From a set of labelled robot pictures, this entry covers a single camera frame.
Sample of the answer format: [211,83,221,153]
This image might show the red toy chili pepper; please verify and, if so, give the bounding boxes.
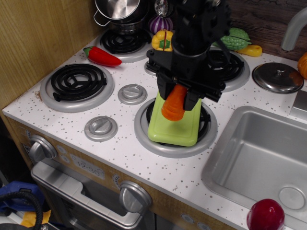
[83,46,122,67]

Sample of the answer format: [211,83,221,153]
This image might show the orange toy pumpkin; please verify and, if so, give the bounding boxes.
[297,52,307,79]

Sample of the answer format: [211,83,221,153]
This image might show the silver stovetop knob back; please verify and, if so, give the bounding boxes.
[144,60,160,76]

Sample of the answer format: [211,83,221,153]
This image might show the silver oven door handle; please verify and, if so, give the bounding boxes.
[31,162,146,230]

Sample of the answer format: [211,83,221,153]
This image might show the purple toy onion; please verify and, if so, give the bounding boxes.
[148,16,173,34]

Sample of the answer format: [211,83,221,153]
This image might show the black back left burner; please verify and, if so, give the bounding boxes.
[98,29,152,54]

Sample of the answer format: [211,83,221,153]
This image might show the silver metal pot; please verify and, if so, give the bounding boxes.
[94,0,149,35]

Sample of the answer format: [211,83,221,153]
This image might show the black back right burner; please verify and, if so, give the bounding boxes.
[208,50,244,81]

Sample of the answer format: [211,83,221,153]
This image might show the yellow toy banana piece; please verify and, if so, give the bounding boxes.
[236,45,262,57]

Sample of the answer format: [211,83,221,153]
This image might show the green plastic cutting board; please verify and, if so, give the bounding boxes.
[147,92,202,147]

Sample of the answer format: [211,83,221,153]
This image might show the silver oven knob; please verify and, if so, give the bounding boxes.
[119,180,152,214]
[29,135,58,162]

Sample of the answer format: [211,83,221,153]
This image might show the orange toy carrot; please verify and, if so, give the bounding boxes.
[161,84,187,121]

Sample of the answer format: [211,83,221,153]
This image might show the black front left burner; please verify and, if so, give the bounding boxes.
[51,64,107,102]

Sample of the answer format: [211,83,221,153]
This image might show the silver toy faucet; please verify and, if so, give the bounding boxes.
[281,8,307,51]

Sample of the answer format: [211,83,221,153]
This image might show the silver oven knob right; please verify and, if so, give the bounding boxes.
[119,180,152,214]

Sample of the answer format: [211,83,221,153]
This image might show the silver toy sink basin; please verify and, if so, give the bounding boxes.
[202,106,307,230]

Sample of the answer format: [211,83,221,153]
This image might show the yellow toy bell pepper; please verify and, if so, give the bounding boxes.
[152,29,174,52]

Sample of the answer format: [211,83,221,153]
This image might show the yellow cloth lower left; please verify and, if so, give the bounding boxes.
[21,210,51,228]

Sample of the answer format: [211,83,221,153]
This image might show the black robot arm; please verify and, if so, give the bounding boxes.
[147,0,232,111]

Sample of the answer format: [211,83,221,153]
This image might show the black cable lower left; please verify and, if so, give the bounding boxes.
[0,191,45,230]

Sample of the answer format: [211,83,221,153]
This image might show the silver pot lid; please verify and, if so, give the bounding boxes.
[252,62,304,94]

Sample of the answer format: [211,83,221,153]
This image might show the green toy bitter gourd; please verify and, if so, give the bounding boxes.
[220,27,251,51]

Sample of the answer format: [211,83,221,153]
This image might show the silver oven knob left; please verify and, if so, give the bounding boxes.
[29,135,58,162]

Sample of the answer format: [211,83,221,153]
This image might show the blue object with cable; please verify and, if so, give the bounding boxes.
[0,181,45,212]

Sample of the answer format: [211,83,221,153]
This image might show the red toy apple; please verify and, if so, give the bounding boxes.
[247,199,285,230]

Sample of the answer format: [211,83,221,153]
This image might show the silver stovetop knob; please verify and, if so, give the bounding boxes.
[144,60,160,76]
[118,84,147,105]
[84,116,118,142]

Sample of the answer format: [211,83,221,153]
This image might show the silver stovetop knob middle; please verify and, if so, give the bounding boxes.
[118,84,147,105]

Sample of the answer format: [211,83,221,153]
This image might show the silver stovetop knob front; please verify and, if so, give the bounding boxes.
[84,116,118,142]

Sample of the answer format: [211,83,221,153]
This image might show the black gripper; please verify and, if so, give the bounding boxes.
[146,47,225,111]

